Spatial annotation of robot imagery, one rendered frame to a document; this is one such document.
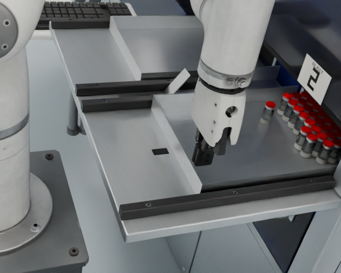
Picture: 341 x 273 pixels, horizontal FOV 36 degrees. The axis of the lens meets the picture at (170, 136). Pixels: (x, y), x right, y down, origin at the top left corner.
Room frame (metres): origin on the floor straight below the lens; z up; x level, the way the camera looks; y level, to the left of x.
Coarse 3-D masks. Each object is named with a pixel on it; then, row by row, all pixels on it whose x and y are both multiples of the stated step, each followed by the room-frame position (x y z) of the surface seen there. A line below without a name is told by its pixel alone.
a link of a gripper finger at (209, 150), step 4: (208, 144) 0.69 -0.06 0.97; (200, 148) 0.70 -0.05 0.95; (208, 148) 0.68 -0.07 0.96; (212, 148) 0.68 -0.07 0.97; (196, 152) 0.70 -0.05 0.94; (200, 152) 0.70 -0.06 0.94; (204, 152) 0.69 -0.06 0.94; (208, 152) 0.70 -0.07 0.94; (212, 152) 0.70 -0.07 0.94; (196, 156) 0.70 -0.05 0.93; (200, 156) 0.70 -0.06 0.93; (204, 156) 0.69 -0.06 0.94; (208, 156) 0.70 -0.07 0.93; (212, 156) 0.71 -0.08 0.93; (196, 160) 0.70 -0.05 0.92; (200, 160) 0.70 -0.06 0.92; (204, 160) 0.69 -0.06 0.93; (208, 160) 0.70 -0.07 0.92; (196, 164) 0.70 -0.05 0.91; (200, 164) 0.70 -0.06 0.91; (204, 164) 0.70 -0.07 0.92; (208, 164) 0.71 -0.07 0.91
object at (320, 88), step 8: (304, 64) 0.91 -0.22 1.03; (312, 64) 0.89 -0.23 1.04; (304, 72) 0.90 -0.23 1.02; (312, 72) 0.89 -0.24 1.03; (320, 72) 0.87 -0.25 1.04; (304, 80) 0.90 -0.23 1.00; (312, 80) 0.88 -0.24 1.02; (320, 80) 0.86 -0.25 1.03; (328, 80) 0.84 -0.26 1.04; (320, 88) 0.85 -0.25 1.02; (312, 96) 0.86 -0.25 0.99; (320, 96) 0.85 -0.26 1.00; (320, 104) 0.84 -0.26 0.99
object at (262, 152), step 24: (168, 96) 0.89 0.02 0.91; (192, 96) 0.91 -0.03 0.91; (264, 96) 0.99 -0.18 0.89; (168, 120) 0.80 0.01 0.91; (192, 120) 0.86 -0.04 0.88; (192, 144) 0.79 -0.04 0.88; (240, 144) 0.82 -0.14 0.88; (264, 144) 0.83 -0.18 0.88; (288, 144) 0.85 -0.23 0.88; (192, 168) 0.68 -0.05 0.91; (216, 168) 0.73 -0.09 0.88; (240, 168) 0.75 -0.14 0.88; (264, 168) 0.76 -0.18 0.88; (288, 168) 0.77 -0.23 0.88; (312, 168) 0.75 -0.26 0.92
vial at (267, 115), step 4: (264, 108) 0.91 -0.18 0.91; (268, 108) 0.90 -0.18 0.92; (272, 108) 0.90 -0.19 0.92; (264, 112) 0.90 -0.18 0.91; (268, 112) 0.90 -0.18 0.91; (272, 112) 0.90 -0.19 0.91; (264, 116) 0.90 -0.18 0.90; (268, 116) 0.90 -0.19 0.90; (260, 120) 0.91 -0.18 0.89; (264, 120) 0.90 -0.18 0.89; (268, 120) 0.90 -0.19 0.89; (264, 124) 0.90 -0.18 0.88; (268, 124) 0.90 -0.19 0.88
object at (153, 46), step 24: (120, 24) 1.19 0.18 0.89; (144, 24) 1.22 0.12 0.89; (168, 24) 1.25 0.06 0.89; (192, 24) 1.28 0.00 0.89; (120, 48) 1.09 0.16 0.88; (144, 48) 1.12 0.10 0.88; (168, 48) 1.14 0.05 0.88; (192, 48) 1.16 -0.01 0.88; (144, 72) 0.95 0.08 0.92; (168, 72) 0.98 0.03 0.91; (192, 72) 1.00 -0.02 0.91; (264, 72) 1.08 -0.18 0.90
